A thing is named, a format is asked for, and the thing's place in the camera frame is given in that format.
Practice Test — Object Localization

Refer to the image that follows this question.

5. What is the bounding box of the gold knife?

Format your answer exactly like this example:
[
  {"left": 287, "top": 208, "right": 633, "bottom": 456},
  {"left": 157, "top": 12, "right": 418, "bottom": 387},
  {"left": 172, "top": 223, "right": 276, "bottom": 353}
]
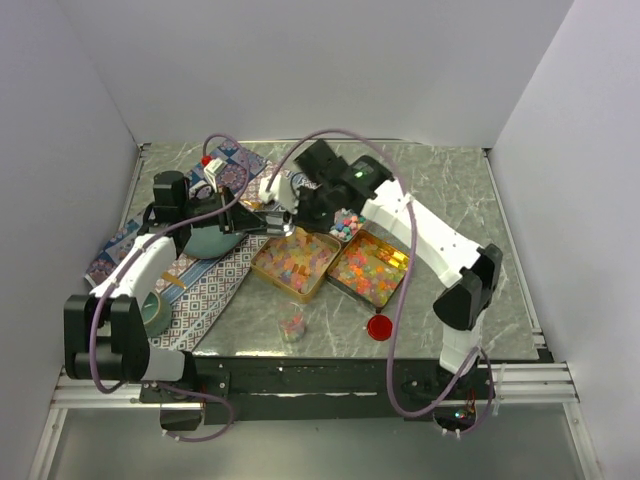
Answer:
[{"left": 161, "top": 271, "right": 186, "bottom": 290}]

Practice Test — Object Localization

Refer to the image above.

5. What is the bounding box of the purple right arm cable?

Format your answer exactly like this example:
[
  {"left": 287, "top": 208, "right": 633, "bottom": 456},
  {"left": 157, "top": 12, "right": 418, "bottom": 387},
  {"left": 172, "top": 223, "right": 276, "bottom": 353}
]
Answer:
[{"left": 266, "top": 128, "right": 496, "bottom": 432}]

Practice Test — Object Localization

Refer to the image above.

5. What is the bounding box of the gold fork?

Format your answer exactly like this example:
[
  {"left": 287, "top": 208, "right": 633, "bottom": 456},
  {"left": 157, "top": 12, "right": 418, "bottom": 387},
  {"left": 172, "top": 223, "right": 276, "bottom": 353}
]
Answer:
[{"left": 240, "top": 198, "right": 270, "bottom": 211}]

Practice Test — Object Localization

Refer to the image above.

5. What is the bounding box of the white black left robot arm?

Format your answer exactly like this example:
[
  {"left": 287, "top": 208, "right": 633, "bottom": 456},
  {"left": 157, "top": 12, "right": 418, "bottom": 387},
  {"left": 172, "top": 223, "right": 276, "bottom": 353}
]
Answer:
[{"left": 64, "top": 171, "right": 267, "bottom": 402}]

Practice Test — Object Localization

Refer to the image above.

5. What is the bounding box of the metal scoop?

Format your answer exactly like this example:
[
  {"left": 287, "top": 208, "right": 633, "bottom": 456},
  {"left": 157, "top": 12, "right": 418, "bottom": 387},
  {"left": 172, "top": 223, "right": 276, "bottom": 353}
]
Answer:
[{"left": 254, "top": 210, "right": 295, "bottom": 237}]

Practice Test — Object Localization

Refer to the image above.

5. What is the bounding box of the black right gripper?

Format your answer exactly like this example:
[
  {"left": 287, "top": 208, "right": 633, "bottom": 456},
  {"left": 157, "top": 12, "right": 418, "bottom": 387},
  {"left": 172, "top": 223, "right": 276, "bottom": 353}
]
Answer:
[{"left": 283, "top": 183, "right": 338, "bottom": 236}]

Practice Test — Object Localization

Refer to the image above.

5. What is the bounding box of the gold tin of popsicle candies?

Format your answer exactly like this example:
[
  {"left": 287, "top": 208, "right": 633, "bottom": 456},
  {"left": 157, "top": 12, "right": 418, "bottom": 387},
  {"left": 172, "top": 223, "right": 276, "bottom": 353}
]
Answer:
[{"left": 250, "top": 229, "right": 342, "bottom": 304}]

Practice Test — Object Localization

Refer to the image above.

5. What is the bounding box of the teal ceramic plate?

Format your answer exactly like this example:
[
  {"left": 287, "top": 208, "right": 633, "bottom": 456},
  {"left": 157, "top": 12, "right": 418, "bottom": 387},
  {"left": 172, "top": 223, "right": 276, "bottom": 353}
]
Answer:
[{"left": 183, "top": 226, "right": 244, "bottom": 260}]

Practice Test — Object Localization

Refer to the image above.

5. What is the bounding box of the clear glass jar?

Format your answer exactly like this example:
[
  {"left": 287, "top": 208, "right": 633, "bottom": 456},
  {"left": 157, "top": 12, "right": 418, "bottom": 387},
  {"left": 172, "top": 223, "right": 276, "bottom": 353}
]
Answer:
[{"left": 277, "top": 302, "right": 306, "bottom": 343}]

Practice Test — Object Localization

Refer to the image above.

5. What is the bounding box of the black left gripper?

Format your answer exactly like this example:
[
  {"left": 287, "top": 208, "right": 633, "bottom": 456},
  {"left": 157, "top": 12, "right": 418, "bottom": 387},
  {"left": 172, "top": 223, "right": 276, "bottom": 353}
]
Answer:
[{"left": 180, "top": 186, "right": 268, "bottom": 235}]

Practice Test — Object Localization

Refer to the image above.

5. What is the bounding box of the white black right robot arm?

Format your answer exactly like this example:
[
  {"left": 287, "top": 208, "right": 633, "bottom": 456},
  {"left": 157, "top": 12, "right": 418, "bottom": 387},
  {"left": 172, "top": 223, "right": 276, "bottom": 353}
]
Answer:
[{"left": 294, "top": 140, "right": 503, "bottom": 399}]

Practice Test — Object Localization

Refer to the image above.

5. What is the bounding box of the aluminium rail frame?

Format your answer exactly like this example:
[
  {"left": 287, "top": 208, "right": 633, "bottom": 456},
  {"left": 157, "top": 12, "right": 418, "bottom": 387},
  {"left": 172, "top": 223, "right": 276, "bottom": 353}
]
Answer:
[{"left": 53, "top": 130, "right": 600, "bottom": 478}]

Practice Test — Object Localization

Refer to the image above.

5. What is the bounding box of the red jar lid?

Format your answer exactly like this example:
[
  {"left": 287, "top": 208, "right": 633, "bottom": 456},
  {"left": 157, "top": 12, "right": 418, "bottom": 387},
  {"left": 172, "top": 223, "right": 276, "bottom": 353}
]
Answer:
[{"left": 366, "top": 314, "right": 393, "bottom": 342}]

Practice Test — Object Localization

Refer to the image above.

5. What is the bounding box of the pink tin of star candies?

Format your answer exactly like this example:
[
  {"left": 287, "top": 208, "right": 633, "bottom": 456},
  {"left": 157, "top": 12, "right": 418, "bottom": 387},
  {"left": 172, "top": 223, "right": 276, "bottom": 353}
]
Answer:
[{"left": 329, "top": 209, "right": 367, "bottom": 243}]

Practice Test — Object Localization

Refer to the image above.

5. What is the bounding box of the patterned paper placemat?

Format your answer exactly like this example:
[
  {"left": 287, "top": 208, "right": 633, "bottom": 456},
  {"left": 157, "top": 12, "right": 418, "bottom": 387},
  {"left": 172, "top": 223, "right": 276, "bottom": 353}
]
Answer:
[{"left": 84, "top": 140, "right": 277, "bottom": 351}]

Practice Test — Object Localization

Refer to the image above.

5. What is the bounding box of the dark tin of gummy candies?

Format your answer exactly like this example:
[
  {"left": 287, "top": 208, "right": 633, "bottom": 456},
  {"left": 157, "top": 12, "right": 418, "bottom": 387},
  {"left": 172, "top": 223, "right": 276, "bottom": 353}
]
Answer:
[{"left": 327, "top": 230, "right": 409, "bottom": 313}]

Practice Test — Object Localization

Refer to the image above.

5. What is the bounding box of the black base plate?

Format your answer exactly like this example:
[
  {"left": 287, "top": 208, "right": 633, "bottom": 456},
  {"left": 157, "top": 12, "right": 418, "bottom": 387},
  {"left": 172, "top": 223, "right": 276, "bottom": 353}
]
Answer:
[{"left": 139, "top": 355, "right": 527, "bottom": 424}]

